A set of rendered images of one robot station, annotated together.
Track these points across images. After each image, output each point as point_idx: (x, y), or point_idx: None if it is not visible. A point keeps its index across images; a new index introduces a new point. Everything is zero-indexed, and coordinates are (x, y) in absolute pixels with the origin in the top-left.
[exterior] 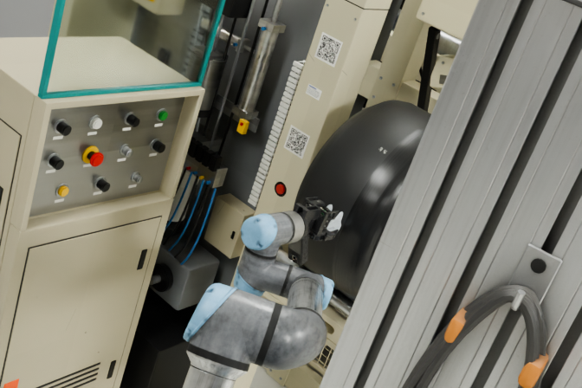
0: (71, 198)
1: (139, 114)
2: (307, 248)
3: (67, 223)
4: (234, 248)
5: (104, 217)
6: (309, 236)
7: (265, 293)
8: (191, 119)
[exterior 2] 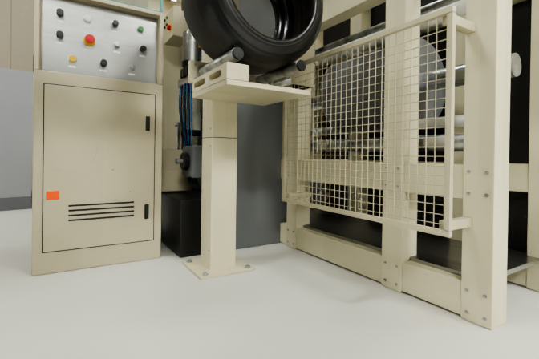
0: (82, 68)
1: (123, 25)
2: None
3: (74, 74)
4: None
5: (105, 80)
6: None
7: (196, 93)
8: (160, 31)
